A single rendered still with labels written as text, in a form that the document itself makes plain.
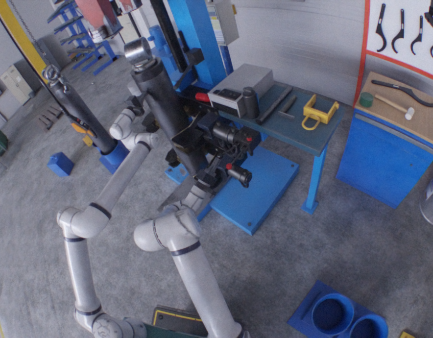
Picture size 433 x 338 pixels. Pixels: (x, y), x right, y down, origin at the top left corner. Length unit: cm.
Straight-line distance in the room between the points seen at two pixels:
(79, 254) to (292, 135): 125
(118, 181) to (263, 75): 107
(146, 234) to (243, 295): 133
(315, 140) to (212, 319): 98
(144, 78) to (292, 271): 182
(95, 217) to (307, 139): 110
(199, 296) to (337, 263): 145
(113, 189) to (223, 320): 72
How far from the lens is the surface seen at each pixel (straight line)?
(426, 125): 186
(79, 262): 119
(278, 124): 133
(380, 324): 182
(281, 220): 214
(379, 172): 211
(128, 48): 141
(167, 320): 185
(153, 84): 143
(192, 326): 177
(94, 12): 119
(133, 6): 152
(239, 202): 212
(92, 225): 101
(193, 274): 84
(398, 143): 183
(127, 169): 112
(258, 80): 147
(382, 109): 177
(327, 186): 234
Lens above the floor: 199
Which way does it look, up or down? 51 degrees down
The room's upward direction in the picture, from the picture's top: 23 degrees counter-clockwise
